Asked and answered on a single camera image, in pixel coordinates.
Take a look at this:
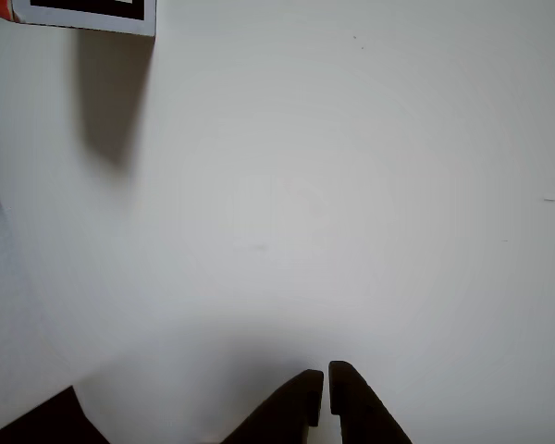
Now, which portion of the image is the cube with black marker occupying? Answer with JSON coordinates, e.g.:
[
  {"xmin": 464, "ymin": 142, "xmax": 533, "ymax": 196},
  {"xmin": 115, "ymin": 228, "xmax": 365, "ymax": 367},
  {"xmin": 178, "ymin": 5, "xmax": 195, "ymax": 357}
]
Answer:
[{"xmin": 0, "ymin": 0, "xmax": 157, "ymax": 37}]

